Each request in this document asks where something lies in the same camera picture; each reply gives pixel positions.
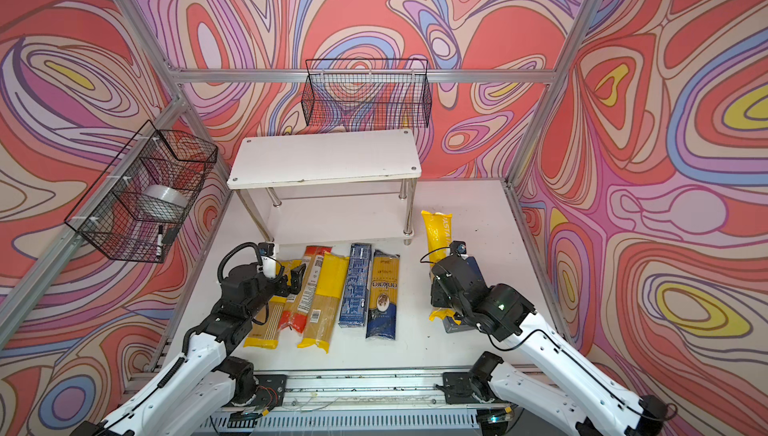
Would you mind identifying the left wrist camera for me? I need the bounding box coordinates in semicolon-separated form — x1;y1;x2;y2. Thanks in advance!
258;242;280;278

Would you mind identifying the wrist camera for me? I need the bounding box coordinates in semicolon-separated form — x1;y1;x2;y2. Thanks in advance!
258;242;280;278
449;240;467;256

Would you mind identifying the black wire basket back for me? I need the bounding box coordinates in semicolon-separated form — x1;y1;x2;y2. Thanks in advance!
301;58;432;131

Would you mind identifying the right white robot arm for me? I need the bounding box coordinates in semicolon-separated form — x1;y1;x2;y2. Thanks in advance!
430;253;669;435

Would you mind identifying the blue spaghetti box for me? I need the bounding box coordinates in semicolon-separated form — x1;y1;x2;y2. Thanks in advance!
338;243;373;328

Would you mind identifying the black wire basket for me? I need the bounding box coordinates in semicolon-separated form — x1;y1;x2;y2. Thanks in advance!
64;121;218;263
301;58;432;131

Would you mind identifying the silver tape roll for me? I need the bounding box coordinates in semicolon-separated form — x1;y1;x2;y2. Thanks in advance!
143;184;188;207

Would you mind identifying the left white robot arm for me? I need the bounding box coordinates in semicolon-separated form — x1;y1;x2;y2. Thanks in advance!
72;257;306;435

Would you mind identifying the dark blue spaghetti bag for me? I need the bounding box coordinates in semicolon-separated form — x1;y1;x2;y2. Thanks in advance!
366;250;400;340

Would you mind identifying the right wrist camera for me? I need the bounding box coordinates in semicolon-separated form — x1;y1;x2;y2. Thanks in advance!
449;240;467;256

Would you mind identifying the white shelf with metal legs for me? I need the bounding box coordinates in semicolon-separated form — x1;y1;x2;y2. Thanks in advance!
227;129;422;245

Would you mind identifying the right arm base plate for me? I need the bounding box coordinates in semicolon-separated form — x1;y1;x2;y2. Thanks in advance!
434;371;515;408

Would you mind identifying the black marker pen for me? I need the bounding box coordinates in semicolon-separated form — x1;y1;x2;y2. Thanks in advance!
155;224;164;261

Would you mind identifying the black wire basket left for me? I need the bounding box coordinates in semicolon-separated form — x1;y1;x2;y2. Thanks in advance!
64;121;218;263

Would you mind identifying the yellow spaghetti bag long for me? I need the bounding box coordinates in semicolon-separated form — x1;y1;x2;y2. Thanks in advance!
297;253;349;353

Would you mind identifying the blue Barilla pasta box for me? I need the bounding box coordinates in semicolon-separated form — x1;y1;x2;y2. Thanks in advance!
443;256;487;334

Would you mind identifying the red spaghetti bag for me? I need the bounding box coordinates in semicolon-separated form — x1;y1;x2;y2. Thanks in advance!
278;245;332;334

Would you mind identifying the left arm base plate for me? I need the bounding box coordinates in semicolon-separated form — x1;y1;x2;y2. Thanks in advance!
230;374;288;409

